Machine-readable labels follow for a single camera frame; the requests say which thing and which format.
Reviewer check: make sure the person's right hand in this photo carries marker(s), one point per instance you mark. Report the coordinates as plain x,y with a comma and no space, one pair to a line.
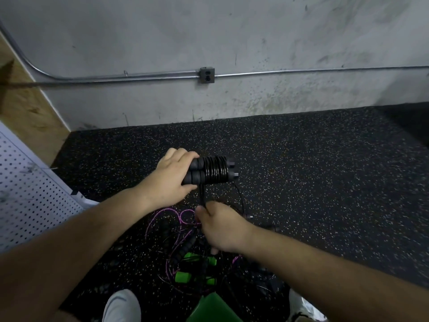
224,228

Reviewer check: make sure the person's left hand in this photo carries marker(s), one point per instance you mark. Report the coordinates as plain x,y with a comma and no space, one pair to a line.
166,181

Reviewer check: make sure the white pegboard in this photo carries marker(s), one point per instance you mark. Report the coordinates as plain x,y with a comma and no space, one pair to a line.
30,197

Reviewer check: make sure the person's right forearm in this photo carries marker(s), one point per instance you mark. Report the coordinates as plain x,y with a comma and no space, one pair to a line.
335,271

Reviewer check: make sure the person's left forearm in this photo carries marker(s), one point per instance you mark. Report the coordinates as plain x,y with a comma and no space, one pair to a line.
60,258

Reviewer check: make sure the white pegboard stand foot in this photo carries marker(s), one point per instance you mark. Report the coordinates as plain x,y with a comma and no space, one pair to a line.
84,197

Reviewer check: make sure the metal conduit pipe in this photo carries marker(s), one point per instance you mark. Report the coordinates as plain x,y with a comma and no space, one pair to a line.
134,75

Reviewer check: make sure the grey electrical junction box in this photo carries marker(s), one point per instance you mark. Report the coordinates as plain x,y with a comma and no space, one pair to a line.
206,75

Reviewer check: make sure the white right shoe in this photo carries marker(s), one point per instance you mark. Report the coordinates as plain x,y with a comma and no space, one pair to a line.
305,308

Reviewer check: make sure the white shoe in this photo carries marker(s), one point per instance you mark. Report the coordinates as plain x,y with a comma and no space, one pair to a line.
122,306
305,308

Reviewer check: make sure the white left shoe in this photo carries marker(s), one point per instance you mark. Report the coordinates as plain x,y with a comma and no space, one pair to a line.
122,306

